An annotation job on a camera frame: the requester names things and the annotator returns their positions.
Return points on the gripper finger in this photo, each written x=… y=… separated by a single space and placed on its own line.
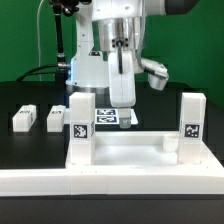
x=124 y=117

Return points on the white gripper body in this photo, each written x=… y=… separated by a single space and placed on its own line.
x=121 y=86

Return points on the white desk top tray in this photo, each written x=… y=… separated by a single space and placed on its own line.
x=143 y=150

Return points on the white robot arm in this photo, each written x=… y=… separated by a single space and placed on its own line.
x=110 y=37

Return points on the fiducial marker sheet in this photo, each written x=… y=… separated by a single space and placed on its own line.
x=105 y=116

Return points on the white L-shaped fence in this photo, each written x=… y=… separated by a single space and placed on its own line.
x=111 y=181

